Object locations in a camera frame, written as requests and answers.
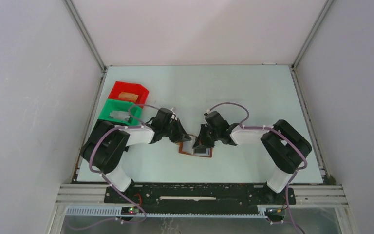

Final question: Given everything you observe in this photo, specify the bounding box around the red plastic bin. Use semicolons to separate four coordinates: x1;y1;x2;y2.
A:
107;81;149;104

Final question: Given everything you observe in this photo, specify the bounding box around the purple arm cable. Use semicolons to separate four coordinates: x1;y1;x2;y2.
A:
206;102;308;234
89;103;162;231

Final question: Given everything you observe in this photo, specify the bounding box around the brown leather card holder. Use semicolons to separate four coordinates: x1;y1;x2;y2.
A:
178;134;213;158

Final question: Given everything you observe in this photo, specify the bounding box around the green plastic bin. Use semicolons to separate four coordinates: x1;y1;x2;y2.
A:
98;99;143;126

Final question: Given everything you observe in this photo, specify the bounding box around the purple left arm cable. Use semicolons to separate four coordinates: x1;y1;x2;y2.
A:
89;103;162;231

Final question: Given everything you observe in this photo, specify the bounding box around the clear card in green bin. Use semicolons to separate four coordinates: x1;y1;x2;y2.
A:
109;110;130;121

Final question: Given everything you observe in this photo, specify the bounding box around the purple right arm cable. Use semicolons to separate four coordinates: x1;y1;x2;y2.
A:
206;102;308;234

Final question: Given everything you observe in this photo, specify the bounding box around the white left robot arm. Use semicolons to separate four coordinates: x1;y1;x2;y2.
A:
80;108;191;203

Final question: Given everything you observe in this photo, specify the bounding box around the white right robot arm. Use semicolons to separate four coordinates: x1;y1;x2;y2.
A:
192;111;313;204

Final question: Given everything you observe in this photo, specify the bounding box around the orange card in red bin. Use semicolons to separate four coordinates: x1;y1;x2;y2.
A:
117;92;139;103

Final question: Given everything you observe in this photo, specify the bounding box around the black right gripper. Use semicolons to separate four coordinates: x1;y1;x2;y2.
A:
193;124;220;149

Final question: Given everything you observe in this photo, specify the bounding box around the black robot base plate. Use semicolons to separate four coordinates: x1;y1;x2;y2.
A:
104;182;297;216

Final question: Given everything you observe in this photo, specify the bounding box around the black plastic bin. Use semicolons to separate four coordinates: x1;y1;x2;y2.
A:
88;119;113;144

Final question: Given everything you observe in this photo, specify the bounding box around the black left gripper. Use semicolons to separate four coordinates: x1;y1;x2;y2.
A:
162;118;191;143

